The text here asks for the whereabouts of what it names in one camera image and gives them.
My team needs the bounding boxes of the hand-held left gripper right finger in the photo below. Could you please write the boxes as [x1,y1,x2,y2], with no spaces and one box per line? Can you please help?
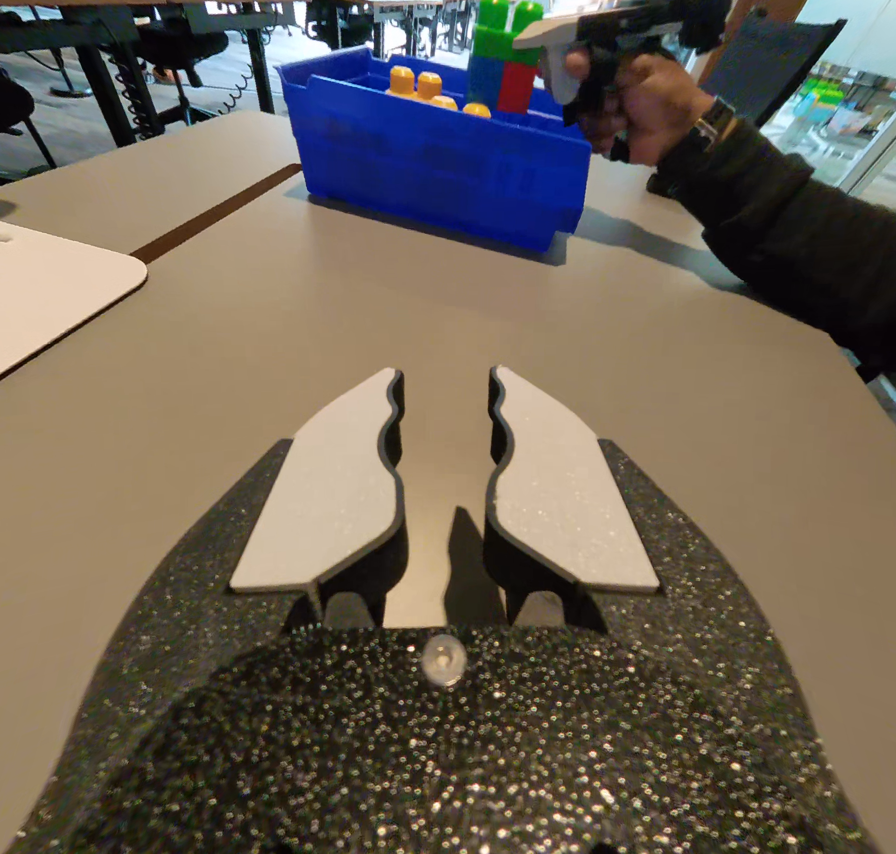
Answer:
[483,365,662,613]

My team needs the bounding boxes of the red mega block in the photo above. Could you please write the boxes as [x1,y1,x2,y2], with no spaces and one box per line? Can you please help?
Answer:
[497,63,541,114]

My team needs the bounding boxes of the yellow two-stud mega block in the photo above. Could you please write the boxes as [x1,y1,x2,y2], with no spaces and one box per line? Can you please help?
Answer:
[430,95,492,120]
[387,65,443,100]

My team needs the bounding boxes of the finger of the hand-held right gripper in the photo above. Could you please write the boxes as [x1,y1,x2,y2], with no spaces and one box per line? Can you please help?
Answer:
[511,15,583,51]
[542,49,583,107]

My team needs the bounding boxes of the dark chair backrest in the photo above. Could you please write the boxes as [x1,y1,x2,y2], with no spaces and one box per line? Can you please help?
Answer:
[700,7,849,128]

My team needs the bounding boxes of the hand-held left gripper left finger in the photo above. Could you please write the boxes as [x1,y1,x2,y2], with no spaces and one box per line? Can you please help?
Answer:
[230,367,408,624]

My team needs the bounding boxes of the black office chair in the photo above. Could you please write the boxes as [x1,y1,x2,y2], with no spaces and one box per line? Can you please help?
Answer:
[136,0,231,90]

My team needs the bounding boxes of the colourful storage bins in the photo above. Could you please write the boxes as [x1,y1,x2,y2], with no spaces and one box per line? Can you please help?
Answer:
[801,75,879,142]

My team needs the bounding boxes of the green mega block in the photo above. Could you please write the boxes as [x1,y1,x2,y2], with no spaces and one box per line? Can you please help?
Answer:
[472,0,546,68]

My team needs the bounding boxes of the black coiled cable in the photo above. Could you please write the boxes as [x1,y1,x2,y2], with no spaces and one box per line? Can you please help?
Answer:
[105,47,149,135]
[218,75,254,118]

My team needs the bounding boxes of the person's right forearm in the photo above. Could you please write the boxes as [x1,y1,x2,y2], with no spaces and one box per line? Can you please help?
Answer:
[647,120,896,382]

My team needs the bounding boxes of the blue plastic bin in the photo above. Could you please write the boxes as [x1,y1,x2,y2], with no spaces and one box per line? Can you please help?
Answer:
[275,45,593,253]

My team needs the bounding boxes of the person's right hand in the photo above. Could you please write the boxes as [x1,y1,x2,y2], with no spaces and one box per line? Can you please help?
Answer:
[564,49,715,167]

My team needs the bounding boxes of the black wristwatch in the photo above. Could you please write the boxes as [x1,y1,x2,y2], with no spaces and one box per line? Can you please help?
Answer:
[689,96,738,158]

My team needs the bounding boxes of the white mat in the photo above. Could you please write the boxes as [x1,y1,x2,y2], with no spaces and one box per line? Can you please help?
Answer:
[0,220,149,379]

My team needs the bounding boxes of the blue mega block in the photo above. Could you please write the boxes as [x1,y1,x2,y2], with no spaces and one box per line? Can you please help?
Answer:
[467,56,508,110]

